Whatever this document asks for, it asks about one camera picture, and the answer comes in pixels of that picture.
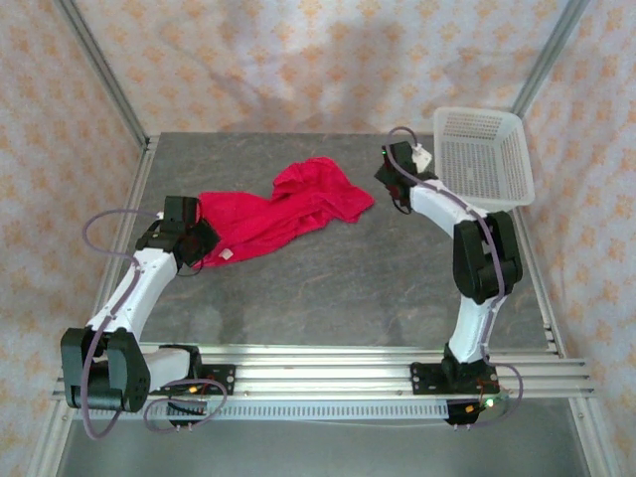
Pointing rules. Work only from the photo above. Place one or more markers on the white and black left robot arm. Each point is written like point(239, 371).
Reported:
point(139, 288)

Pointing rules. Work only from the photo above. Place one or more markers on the red t-shirt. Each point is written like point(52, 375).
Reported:
point(278, 218)

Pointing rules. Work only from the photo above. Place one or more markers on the aluminium frame post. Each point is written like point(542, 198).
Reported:
point(107, 74)
point(546, 59)

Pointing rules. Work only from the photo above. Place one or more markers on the aluminium base rail beam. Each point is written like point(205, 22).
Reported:
point(323, 372)

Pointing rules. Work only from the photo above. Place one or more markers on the white perforated plastic basket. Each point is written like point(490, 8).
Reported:
point(484, 159)

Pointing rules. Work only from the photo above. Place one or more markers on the aluminium table side rail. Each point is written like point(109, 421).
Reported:
point(143, 169)
point(545, 298)

